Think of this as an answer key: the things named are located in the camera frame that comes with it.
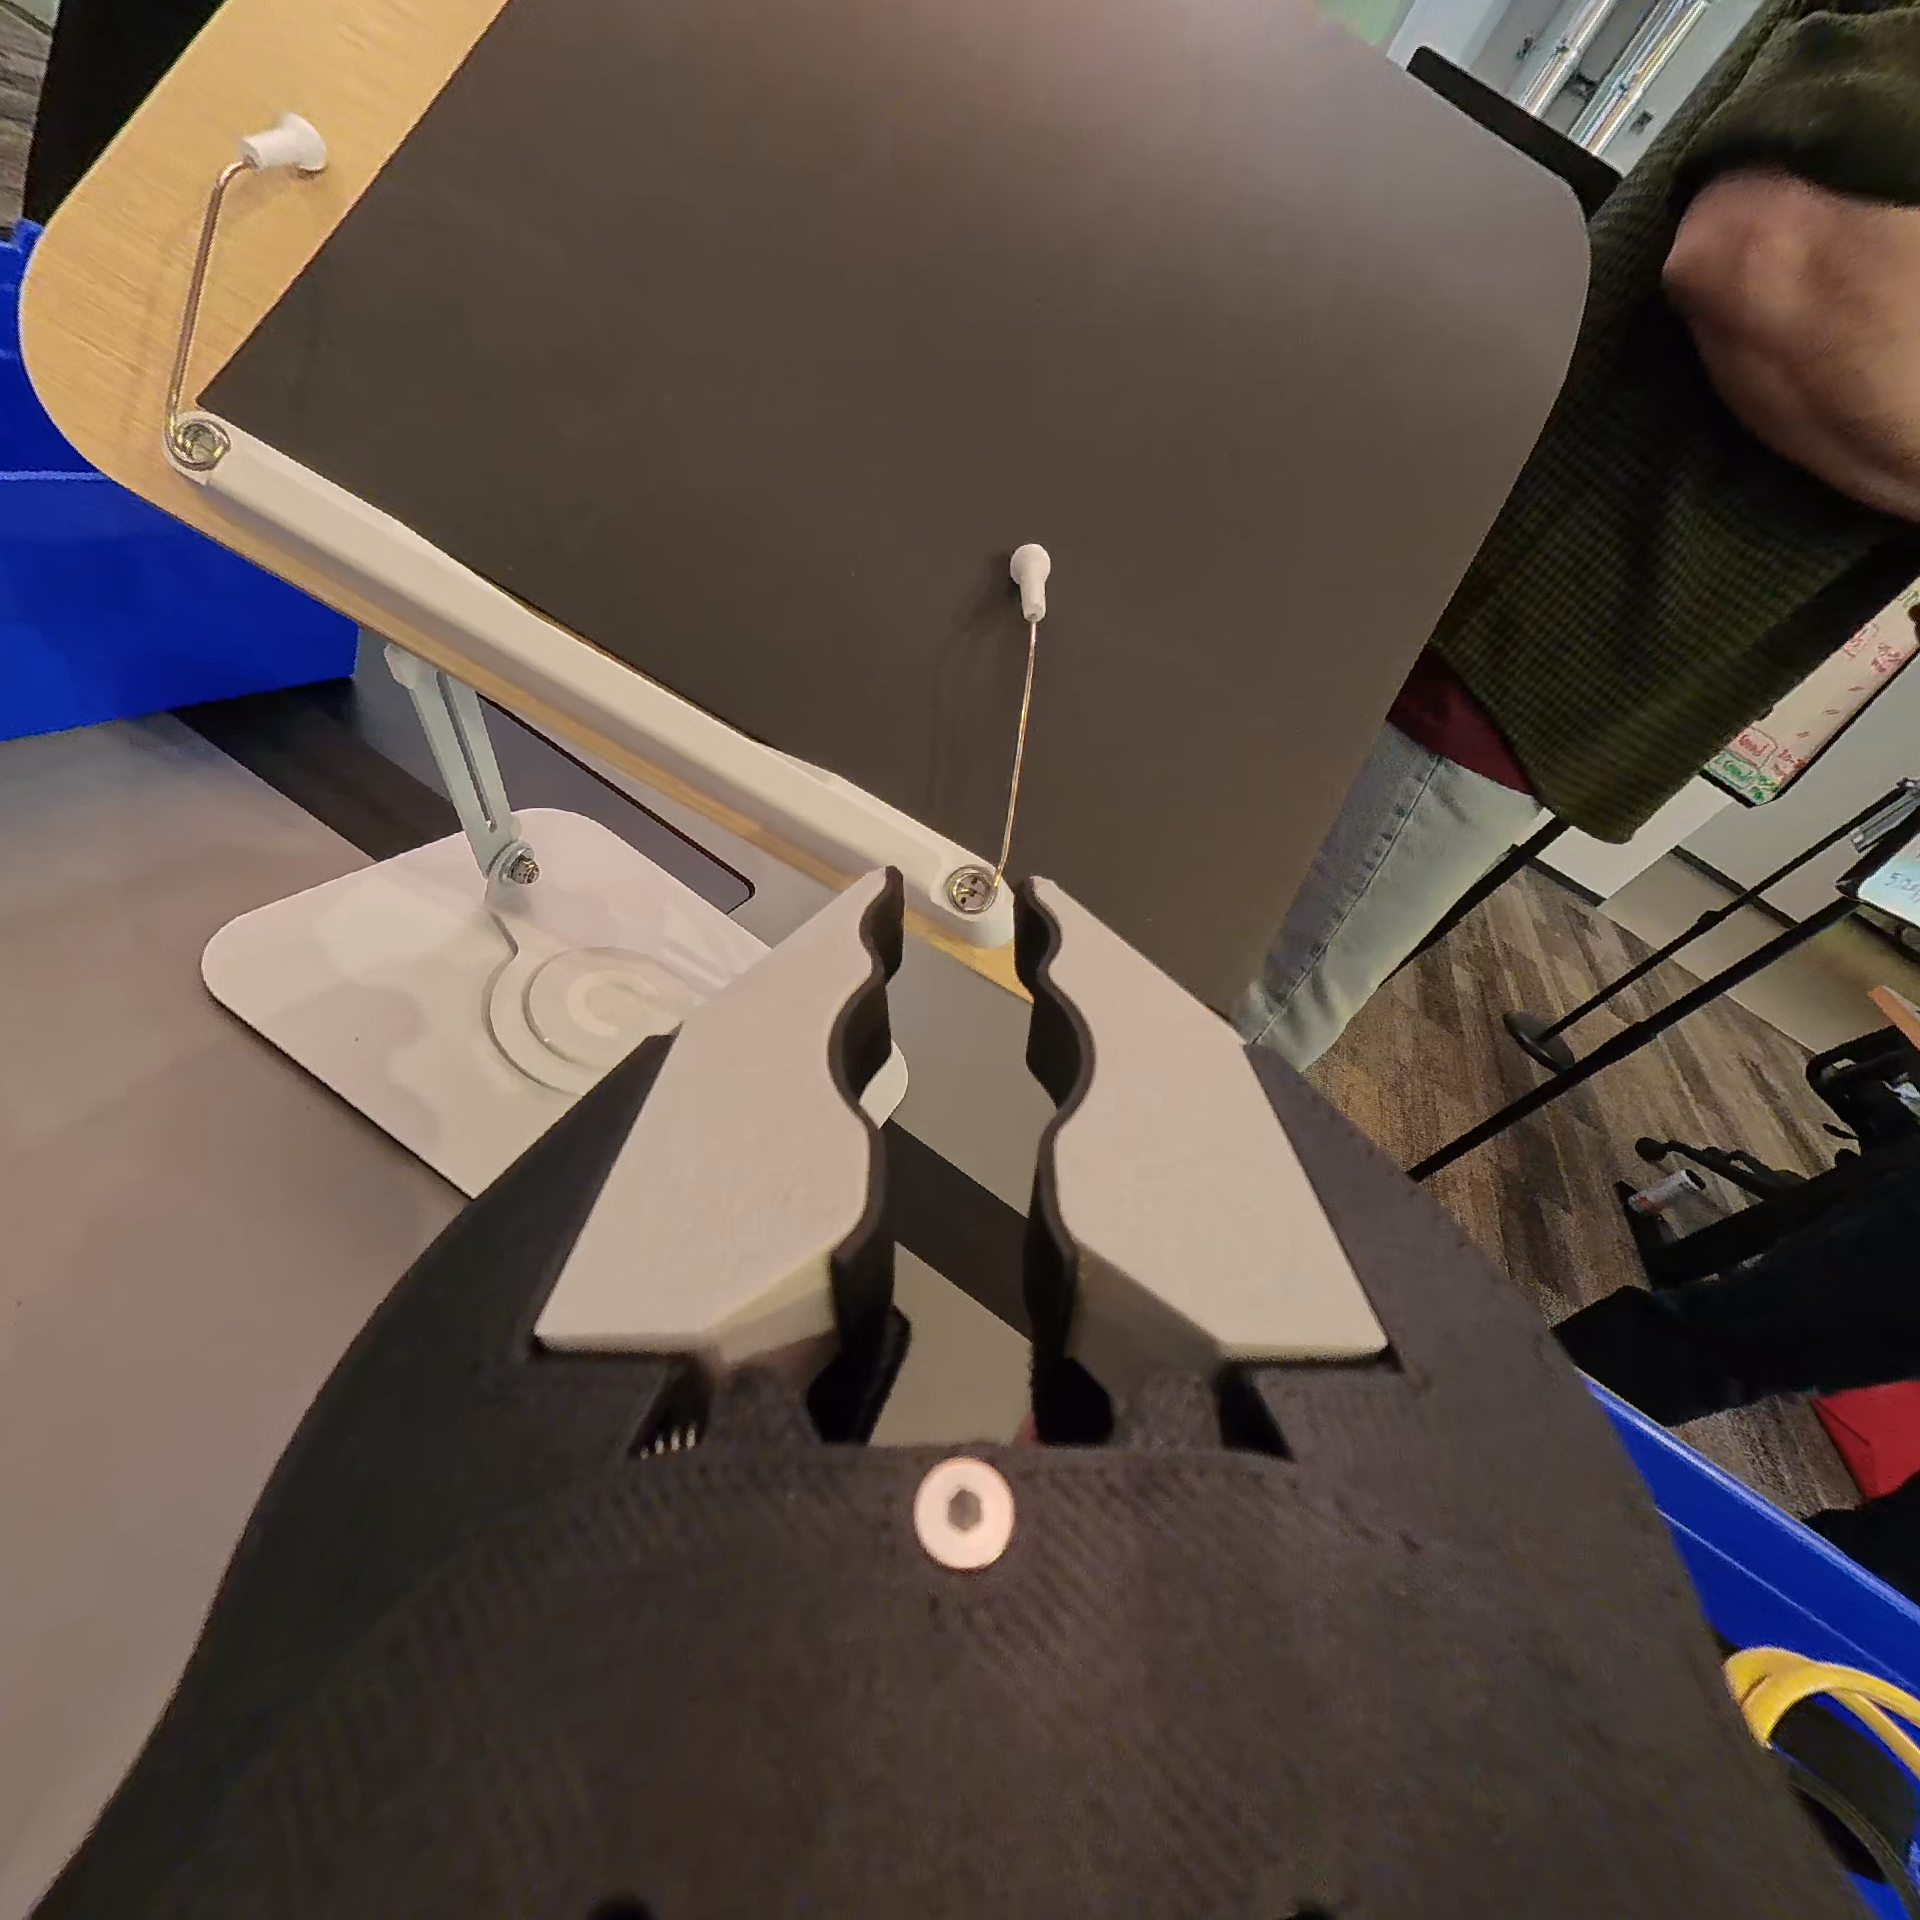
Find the small whiteboard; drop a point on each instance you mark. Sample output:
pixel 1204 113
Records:
pixel 1815 704
pixel 1894 886

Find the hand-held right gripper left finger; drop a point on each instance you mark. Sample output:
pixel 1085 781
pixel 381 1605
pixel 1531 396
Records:
pixel 704 1172

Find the black office chair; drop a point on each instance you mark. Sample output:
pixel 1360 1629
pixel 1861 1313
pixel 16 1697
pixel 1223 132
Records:
pixel 1799 1214

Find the black tripod easel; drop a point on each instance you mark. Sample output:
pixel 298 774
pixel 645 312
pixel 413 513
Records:
pixel 1540 1040

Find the dark grey board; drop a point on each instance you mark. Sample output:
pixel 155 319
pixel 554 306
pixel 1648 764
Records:
pixel 901 300

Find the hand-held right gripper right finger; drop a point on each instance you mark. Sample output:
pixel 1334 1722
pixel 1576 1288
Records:
pixel 1202 1185

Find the wooden book stand white base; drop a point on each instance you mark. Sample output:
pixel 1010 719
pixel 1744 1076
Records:
pixel 347 960

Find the silver insulated pipes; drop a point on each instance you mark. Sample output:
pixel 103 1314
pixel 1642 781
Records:
pixel 1622 61

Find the black bag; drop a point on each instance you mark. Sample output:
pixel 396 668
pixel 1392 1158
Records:
pixel 1725 1335

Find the blue plastic bin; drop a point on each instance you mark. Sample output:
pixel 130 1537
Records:
pixel 1770 1559
pixel 149 599

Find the red bag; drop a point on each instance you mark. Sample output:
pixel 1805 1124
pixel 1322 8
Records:
pixel 1868 1440

